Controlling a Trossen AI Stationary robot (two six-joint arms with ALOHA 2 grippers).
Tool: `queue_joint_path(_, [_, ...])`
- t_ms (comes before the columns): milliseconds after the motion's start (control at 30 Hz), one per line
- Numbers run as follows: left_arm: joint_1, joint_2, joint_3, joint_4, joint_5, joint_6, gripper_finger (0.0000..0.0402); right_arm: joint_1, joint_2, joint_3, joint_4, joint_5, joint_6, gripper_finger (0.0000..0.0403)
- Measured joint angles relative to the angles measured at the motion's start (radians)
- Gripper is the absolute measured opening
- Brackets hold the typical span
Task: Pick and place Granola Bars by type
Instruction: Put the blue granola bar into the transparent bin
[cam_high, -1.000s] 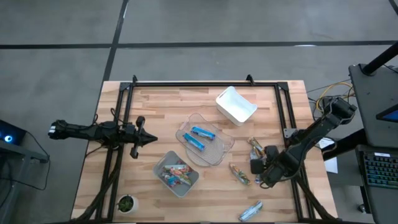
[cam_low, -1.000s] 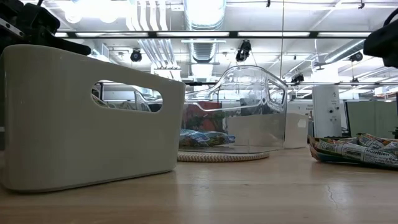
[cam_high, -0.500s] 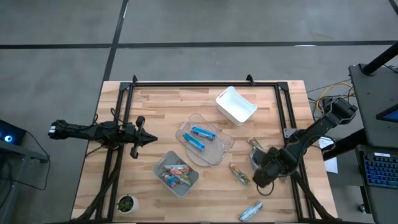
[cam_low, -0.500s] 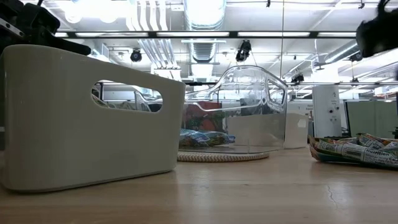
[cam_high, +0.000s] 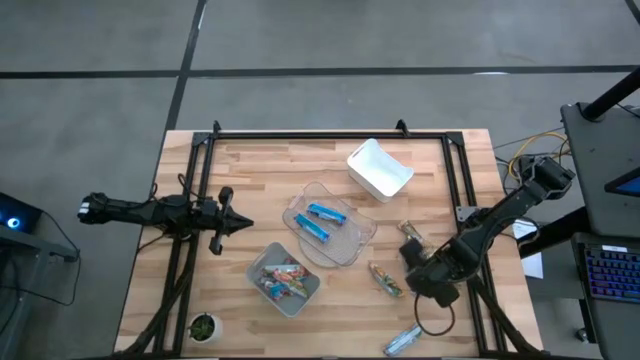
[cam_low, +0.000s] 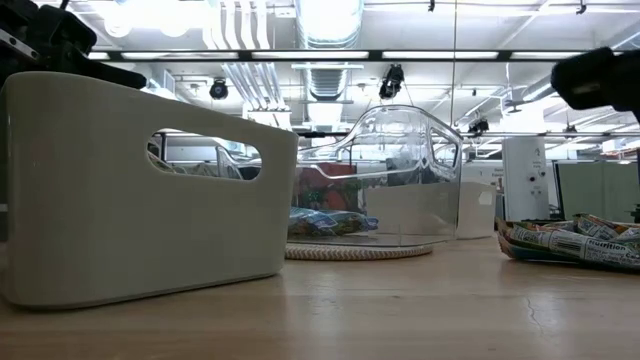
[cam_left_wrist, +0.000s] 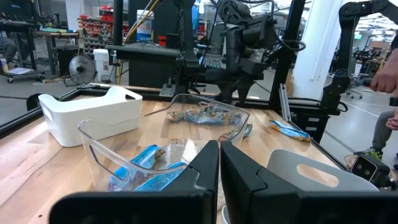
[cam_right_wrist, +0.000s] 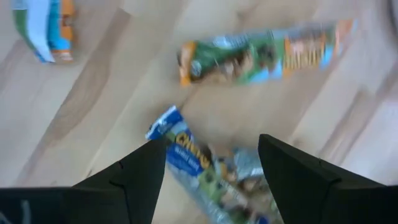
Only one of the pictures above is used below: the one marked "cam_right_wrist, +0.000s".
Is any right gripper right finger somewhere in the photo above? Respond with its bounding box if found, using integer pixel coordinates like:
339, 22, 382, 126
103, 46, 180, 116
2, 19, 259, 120
257, 133, 398, 224

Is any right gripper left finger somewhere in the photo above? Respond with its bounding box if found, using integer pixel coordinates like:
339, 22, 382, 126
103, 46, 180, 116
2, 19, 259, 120
0, 138, 168, 224

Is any blue granola bar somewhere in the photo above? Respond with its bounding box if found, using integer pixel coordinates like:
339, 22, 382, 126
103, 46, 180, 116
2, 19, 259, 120
145, 105, 285, 224

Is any green orange granola bar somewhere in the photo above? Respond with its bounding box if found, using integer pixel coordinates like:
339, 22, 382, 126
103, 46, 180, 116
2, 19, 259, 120
176, 18, 358, 88
11, 0, 76, 64

